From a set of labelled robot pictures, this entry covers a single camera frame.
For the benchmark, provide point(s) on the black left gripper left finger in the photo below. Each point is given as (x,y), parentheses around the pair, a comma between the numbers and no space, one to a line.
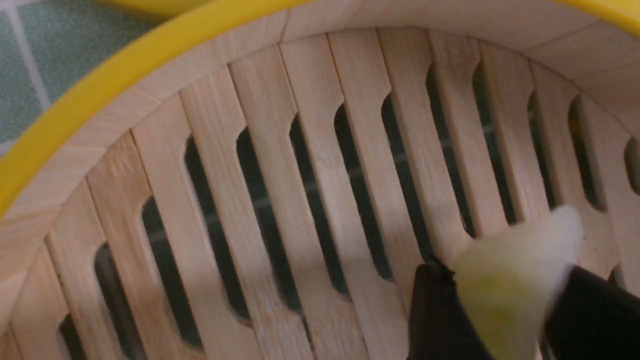
(438,327)

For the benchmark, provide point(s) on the pale green dumpling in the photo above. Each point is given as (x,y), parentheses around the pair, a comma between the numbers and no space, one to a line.
(508,282)

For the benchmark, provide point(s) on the bamboo steamer tray yellow rim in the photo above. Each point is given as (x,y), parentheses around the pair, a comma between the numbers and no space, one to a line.
(235,162)

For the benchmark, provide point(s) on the green checked tablecloth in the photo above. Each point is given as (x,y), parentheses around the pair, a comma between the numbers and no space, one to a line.
(46,46)

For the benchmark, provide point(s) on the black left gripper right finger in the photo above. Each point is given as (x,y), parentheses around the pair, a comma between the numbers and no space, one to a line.
(593,319)

